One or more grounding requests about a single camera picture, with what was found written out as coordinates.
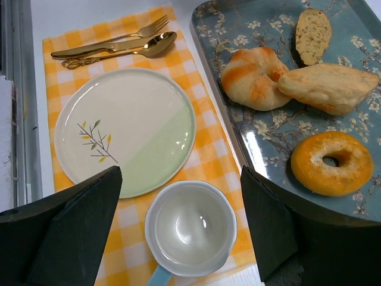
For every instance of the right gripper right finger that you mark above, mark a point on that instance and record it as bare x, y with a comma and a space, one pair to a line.
298, 242

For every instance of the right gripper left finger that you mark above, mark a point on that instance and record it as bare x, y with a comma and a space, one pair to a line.
60, 239

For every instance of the brown seeded bread slice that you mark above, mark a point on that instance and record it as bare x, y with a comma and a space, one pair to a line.
312, 36

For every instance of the long pale bread loaf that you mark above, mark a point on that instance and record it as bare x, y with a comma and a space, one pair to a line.
333, 88

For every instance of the round twisted bread roll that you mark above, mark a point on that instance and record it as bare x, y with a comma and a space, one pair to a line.
250, 78

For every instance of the white and blue cup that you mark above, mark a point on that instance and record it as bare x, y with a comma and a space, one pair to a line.
190, 229

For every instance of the white and green plate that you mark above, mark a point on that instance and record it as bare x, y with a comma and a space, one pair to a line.
133, 118

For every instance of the blue floral tray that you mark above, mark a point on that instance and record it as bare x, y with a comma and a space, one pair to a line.
268, 138

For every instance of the yellow checkered placemat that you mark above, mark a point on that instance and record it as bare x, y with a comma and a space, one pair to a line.
127, 259

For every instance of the gold knife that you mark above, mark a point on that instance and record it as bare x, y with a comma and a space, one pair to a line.
110, 47

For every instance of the gold spoon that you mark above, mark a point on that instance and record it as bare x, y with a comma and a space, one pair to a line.
153, 48

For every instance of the gold fork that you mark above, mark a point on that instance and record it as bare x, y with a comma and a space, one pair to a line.
144, 32

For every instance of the orange ring donut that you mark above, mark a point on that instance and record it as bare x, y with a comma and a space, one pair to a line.
332, 163

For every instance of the aluminium front rail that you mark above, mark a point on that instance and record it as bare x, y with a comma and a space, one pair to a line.
19, 109

